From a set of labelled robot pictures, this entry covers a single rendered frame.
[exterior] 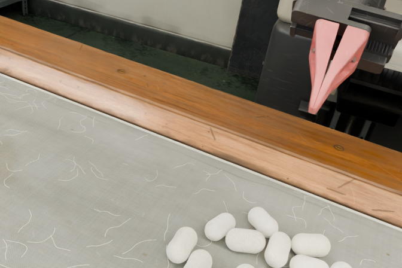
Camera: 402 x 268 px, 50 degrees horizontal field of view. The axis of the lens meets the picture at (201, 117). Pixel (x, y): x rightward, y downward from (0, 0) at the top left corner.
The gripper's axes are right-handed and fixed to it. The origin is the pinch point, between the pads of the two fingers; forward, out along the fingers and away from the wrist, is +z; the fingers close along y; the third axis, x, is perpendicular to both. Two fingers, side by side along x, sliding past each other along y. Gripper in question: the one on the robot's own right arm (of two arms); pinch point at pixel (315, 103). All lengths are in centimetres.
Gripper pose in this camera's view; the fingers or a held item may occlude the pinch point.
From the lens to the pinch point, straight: 40.4
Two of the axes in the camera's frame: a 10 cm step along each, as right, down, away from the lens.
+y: 9.1, 3.3, -2.6
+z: -4.0, 8.7, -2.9
